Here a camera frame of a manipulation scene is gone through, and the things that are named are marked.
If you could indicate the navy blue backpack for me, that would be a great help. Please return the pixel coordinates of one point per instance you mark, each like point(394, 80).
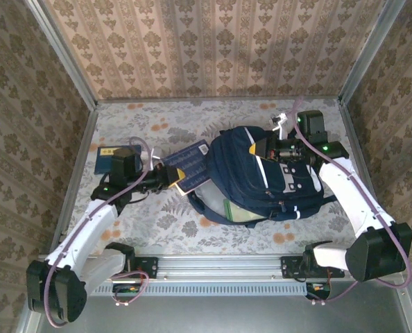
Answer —
point(240, 173)

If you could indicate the aluminium frame post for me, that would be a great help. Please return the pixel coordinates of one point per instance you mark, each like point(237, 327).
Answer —
point(370, 52)
point(61, 52)

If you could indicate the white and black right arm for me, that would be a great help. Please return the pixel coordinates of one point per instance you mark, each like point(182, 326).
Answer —
point(348, 194)

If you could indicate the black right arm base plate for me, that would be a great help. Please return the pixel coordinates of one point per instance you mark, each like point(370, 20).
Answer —
point(289, 267)

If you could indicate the aluminium table side rail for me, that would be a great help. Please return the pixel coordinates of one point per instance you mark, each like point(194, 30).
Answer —
point(75, 173)
point(350, 125)

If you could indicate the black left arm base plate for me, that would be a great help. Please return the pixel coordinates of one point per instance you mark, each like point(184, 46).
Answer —
point(148, 267)

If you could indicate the green notepad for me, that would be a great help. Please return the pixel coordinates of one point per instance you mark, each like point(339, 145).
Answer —
point(244, 215)

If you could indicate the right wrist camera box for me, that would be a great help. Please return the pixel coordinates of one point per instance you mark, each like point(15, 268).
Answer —
point(280, 121)

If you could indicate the navy book with barcode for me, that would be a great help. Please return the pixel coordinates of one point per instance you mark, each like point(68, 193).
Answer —
point(192, 163)

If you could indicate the aluminium mounting rail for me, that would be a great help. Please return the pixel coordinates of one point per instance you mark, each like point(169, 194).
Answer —
point(220, 267)

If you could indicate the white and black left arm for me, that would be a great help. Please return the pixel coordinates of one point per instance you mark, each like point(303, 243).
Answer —
point(84, 229)

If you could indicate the grey metal tray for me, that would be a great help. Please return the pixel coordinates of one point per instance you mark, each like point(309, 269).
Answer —
point(227, 315)

